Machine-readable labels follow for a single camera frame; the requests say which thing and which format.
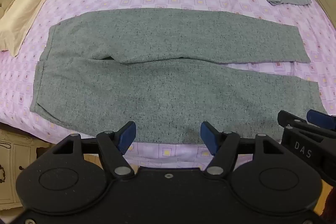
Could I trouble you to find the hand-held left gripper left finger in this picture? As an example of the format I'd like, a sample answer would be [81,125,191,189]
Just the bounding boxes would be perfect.
[52,121,137,178]

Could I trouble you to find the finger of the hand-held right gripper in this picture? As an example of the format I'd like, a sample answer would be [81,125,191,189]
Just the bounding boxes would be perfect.
[306,109,336,139]
[277,110,310,132]

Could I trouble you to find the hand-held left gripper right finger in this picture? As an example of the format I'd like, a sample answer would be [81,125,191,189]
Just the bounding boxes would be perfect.
[200,121,283,178]

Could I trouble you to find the grey knit pants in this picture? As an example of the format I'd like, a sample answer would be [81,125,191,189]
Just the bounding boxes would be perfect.
[29,9,328,144]

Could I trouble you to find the cream carved nightstand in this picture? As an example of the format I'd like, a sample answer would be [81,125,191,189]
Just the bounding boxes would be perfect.
[0,130,53,211]

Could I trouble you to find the cream satin pillow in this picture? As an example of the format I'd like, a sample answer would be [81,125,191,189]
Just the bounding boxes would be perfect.
[0,0,59,58]

